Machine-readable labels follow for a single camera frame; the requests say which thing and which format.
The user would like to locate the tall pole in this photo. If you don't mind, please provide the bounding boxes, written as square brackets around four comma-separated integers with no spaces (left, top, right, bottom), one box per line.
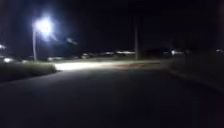
[133,20,140,61]

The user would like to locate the dark asphalt road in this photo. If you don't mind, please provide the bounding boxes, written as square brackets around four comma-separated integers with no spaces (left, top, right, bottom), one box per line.
[0,60,224,128]

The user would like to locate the street lamp on pole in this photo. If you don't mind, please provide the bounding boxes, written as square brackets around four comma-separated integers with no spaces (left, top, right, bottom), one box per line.
[31,16,54,63]

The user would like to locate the dark grass verge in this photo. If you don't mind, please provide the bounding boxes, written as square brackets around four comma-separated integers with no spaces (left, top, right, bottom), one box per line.
[168,54,224,90]

